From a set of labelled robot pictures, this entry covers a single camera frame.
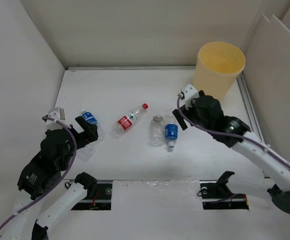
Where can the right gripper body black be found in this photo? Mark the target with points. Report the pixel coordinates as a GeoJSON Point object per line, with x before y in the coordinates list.
{"type": "Point", "coordinates": [192, 113]}

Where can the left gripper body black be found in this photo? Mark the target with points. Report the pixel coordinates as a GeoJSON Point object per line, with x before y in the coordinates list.
{"type": "Point", "coordinates": [80, 141]}

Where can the blue label bottle white cap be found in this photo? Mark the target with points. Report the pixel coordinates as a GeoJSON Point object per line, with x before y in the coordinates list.
{"type": "Point", "coordinates": [171, 131]}

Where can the clear jar with metal lid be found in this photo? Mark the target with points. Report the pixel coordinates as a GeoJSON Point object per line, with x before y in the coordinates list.
{"type": "Point", "coordinates": [157, 131]}

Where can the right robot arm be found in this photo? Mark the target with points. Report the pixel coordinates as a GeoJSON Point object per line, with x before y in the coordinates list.
{"type": "Point", "coordinates": [238, 136]}

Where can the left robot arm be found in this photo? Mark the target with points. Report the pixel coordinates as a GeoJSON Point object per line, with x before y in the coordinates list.
{"type": "Point", "coordinates": [45, 172]}

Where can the yellow plastic bin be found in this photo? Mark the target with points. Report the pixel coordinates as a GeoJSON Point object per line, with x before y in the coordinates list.
{"type": "Point", "coordinates": [218, 65]}

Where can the blue label bottle lower left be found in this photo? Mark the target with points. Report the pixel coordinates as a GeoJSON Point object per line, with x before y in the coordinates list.
{"type": "Point", "coordinates": [85, 154]}

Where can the blue label bottle upper left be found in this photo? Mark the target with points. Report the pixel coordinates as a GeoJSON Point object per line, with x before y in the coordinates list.
{"type": "Point", "coordinates": [91, 119]}

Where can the red label plastic bottle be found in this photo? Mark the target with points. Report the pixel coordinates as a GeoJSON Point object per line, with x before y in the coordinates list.
{"type": "Point", "coordinates": [127, 121]}

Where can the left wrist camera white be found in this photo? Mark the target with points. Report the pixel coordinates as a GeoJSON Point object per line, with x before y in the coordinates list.
{"type": "Point", "coordinates": [57, 115]}

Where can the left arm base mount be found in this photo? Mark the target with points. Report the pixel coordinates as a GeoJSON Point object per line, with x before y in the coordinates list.
{"type": "Point", "coordinates": [100, 200]}

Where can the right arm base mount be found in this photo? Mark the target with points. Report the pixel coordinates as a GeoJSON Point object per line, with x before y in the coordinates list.
{"type": "Point", "coordinates": [219, 197]}

